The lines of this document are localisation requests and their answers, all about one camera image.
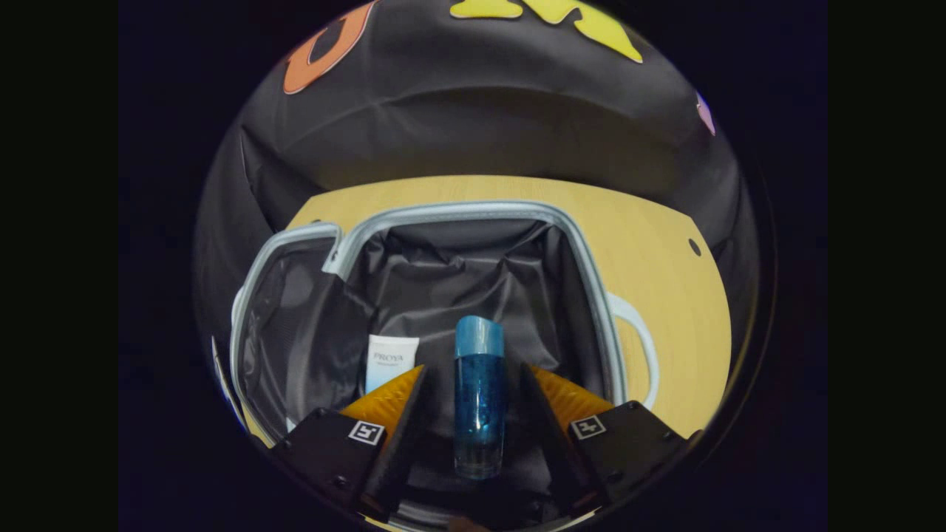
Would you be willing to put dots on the light blue suitcase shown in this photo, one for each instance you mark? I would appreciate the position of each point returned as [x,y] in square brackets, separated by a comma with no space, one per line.
[473,273]

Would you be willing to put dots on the black backdrop cloth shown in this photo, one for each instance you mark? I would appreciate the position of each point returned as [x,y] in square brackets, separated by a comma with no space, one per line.
[473,125]

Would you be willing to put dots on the blue green skincare bottle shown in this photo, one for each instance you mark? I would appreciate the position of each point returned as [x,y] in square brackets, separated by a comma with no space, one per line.
[479,399]

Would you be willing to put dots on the small white skincare tube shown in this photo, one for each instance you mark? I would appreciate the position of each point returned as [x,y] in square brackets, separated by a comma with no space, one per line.
[390,358]

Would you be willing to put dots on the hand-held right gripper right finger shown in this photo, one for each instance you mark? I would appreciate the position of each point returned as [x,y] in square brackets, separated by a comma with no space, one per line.
[550,443]

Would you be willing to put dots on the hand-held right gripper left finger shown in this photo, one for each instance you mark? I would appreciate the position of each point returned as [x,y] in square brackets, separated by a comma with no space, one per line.
[395,443]

